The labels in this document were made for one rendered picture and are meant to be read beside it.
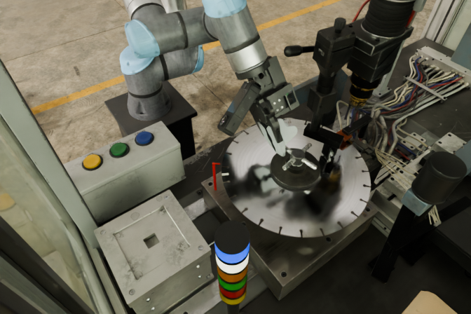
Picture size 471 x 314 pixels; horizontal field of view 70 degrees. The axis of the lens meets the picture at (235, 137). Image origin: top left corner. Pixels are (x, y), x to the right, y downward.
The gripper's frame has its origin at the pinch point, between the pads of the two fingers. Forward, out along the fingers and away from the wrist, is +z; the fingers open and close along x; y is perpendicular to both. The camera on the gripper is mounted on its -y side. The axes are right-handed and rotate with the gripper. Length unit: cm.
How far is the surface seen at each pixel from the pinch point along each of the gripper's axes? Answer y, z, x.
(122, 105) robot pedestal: -24, -15, 65
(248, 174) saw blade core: -7.9, 1.6, 1.7
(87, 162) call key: -37.6, -13.0, 23.9
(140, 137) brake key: -23.9, -11.3, 26.4
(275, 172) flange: -2.8, 3.2, -1.0
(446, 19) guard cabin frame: 110, 15, 45
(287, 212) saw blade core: -6.7, 7.8, -8.6
